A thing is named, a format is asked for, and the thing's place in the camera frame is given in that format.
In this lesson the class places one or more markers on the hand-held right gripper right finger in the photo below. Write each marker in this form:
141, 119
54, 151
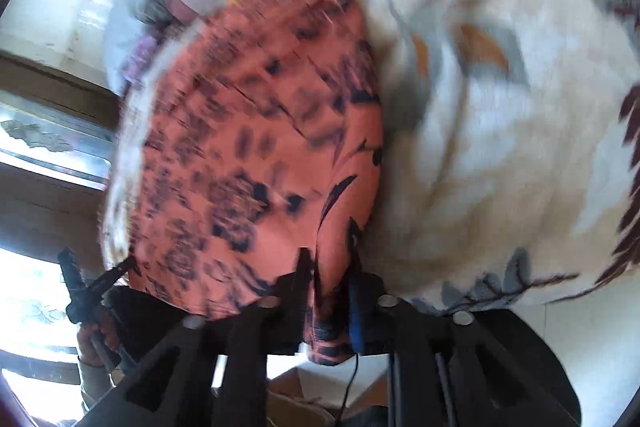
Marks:
357, 322

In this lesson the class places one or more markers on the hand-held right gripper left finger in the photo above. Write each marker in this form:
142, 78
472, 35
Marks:
302, 292

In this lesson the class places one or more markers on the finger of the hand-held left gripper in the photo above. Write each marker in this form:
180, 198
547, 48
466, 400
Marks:
70, 282
110, 279

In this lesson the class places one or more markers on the orange black floral cloth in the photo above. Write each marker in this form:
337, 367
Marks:
250, 147

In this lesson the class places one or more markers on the person's left forearm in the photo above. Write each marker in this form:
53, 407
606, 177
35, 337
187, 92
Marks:
95, 387

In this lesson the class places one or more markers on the person's left hand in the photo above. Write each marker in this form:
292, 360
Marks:
92, 344

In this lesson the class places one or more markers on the patterned glass window pane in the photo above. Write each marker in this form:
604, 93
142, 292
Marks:
35, 302
45, 137

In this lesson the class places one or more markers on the purple cloth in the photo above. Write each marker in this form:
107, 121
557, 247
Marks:
140, 57

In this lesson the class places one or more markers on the cream leaf print blanket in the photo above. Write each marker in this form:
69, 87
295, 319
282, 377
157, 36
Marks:
500, 132

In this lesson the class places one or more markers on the light blue pillow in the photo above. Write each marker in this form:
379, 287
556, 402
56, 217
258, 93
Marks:
117, 37

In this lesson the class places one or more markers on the wooden window frame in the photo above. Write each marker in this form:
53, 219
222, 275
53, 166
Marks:
45, 217

